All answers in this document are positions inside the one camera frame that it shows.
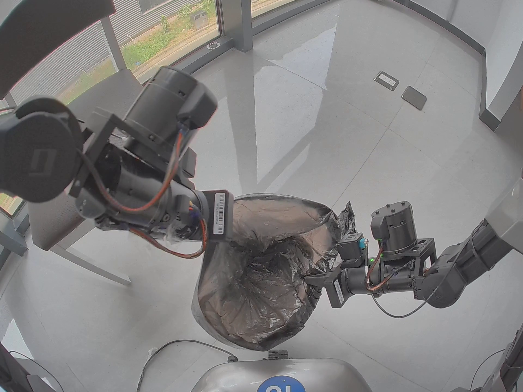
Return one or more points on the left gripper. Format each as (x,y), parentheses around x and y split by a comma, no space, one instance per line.
(220,219)

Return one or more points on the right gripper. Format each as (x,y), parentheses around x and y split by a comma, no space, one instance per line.
(359,280)

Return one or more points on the black plastic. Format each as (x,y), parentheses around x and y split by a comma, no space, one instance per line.
(347,221)

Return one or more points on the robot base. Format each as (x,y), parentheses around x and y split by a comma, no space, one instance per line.
(286,374)

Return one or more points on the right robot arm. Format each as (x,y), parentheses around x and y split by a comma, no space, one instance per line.
(449,268)

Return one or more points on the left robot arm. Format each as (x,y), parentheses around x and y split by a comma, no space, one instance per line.
(163,96)

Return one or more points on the white trash bin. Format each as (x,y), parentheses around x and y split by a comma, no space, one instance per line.
(195,304)

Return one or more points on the dark grey white-legged chair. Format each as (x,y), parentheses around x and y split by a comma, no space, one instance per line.
(49,27)

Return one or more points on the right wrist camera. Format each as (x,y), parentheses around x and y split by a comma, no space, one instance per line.
(351,249)

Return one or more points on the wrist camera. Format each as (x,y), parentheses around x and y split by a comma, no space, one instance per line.
(351,249)
(188,163)

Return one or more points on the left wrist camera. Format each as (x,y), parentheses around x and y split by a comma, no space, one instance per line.
(188,163)

